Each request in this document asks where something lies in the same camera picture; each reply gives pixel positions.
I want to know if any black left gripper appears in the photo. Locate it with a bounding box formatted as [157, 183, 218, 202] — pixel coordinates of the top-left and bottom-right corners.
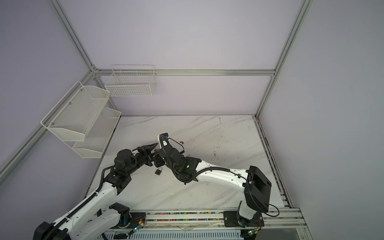
[126, 142, 157, 176]

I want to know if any black padlock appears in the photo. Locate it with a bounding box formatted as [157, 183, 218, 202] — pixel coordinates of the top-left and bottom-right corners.
[155, 167, 163, 176]

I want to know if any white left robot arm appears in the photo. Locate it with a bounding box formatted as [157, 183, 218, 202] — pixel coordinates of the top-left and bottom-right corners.
[33, 144, 157, 240]

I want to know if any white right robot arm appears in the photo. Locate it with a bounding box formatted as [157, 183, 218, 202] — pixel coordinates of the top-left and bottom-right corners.
[155, 145, 272, 228]

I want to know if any white ventilated cover strip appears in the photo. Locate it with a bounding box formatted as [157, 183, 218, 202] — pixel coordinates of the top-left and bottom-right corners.
[105, 230, 244, 240]

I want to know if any white mesh two-tier shelf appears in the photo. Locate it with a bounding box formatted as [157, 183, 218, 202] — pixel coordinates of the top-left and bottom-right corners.
[41, 82, 121, 159]

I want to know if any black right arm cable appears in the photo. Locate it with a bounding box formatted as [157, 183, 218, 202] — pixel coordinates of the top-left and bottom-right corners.
[172, 166, 250, 184]

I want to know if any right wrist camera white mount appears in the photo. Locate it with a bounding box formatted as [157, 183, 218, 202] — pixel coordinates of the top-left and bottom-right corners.
[158, 133, 170, 148]

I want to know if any white wire basket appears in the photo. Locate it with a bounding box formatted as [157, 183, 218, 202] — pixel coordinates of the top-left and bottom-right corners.
[105, 65, 157, 97]

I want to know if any aluminium frame horizontal back bar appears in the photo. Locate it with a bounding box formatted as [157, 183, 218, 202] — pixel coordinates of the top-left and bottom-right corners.
[95, 69, 276, 77]

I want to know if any aluminium table edge rail right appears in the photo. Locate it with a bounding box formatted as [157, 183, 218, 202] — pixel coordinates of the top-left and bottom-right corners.
[253, 115, 294, 208]

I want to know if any aluminium frame post back left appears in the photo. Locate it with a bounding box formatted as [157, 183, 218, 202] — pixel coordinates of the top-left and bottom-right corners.
[48, 0, 96, 72]

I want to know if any aluminium frame post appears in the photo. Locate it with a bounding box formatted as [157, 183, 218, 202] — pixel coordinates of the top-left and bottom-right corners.
[48, 0, 96, 72]
[255, 0, 313, 120]

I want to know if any aluminium frame left wall bar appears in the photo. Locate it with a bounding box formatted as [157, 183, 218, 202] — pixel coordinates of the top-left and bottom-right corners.
[1, 72, 94, 189]

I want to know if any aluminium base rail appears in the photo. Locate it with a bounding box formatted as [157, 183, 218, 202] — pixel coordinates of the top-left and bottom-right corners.
[53, 206, 313, 240]

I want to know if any aluminium frame post back right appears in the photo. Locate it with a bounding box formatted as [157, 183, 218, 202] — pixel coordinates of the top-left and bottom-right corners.
[255, 0, 313, 120]

